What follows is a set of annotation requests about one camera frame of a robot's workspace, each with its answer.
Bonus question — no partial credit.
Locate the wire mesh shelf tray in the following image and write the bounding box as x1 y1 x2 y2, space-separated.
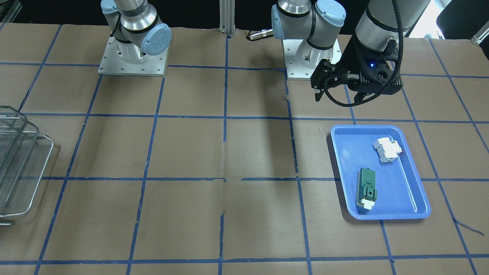
0 105 54 226

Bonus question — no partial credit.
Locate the white grey circuit breaker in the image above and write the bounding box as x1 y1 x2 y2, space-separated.
372 137 404 163

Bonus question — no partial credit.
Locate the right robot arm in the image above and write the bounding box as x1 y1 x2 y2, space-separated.
100 0 172 56

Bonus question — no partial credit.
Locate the aluminium frame post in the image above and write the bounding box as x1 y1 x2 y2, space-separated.
219 0 235 36

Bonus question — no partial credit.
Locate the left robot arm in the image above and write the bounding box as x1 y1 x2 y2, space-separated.
271 0 429 107

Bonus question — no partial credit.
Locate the blue plastic tray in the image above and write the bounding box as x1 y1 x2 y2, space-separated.
330 124 431 220

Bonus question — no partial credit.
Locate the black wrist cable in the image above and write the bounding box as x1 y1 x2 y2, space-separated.
323 0 405 107

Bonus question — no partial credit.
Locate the green white switch module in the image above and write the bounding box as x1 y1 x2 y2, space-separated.
356 168 378 210

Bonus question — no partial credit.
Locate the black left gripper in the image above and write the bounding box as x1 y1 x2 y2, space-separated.
310 38 403 104

